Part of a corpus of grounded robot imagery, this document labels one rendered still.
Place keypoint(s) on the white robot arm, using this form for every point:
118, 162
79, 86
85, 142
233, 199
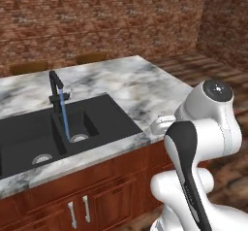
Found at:
210, 134

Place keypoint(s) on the blue water stream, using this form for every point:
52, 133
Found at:
65, 118

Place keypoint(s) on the black sink tap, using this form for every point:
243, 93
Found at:
55, 92

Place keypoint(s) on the brown wooden cupboard door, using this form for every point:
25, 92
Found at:
38, 220
116, 202

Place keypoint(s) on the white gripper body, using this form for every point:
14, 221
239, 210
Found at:
161, 125

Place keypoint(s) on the black double sink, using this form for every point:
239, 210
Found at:
103, 118

